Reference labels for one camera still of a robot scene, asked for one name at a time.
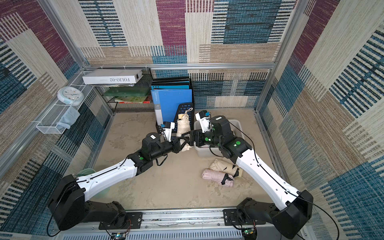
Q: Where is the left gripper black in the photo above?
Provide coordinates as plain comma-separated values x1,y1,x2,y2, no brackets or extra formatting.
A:
149,135,187,162

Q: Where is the beige umbrella front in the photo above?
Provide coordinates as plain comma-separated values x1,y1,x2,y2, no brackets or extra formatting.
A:
177,108,193,152

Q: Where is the beige umbrella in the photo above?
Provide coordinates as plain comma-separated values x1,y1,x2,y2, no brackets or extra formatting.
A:
209,159,243,177
177,108,193,152

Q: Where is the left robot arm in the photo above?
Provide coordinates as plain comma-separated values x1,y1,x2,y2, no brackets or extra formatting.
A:
48,133,188,231

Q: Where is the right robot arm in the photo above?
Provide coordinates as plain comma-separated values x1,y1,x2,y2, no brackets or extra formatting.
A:
191,111,313,240

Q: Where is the grey plastic storage box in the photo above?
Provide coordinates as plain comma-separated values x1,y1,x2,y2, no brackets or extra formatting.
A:
194,120,246,158

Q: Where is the beige umbrella right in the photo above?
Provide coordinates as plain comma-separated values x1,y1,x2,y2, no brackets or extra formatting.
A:
209,159,243,177

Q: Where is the white folio box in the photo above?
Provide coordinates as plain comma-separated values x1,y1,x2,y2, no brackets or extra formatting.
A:
83,69,143,85

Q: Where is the black mesh file holder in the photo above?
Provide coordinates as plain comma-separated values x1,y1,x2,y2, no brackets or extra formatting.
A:
151,77,194,131

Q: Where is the red book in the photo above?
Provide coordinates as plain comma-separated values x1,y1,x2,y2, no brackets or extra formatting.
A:
115,96,152,104

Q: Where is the blue clip file folder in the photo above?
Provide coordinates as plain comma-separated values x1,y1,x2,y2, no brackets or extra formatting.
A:
151,89,192,125

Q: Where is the teal file folder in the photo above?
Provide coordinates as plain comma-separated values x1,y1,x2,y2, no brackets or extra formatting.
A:
151,85,190,90

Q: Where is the mint green pen cup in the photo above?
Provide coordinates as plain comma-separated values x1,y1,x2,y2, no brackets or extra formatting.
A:
75,169,110,199

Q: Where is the light blue cloth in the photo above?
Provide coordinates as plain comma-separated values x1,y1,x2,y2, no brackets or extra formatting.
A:
57,106,81,131

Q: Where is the white round clock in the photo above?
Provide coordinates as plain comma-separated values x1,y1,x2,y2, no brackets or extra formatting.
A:
57,87,85,107

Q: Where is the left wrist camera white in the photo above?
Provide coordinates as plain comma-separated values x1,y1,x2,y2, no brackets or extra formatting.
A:
161,122,175,142

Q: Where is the pink umbrella black strap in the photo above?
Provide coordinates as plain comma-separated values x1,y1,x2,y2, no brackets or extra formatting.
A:
200,168,235,188

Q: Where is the black wire shelf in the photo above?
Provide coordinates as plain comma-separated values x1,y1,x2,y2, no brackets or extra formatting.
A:
95,73,154,114

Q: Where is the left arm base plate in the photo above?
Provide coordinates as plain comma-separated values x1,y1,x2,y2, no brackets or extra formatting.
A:
99,212,143,231

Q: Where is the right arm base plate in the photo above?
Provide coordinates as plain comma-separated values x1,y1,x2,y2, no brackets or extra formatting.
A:
223,209,266,226

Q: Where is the white wire basket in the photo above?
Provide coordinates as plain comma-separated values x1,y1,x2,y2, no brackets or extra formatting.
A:
36,84,93,135

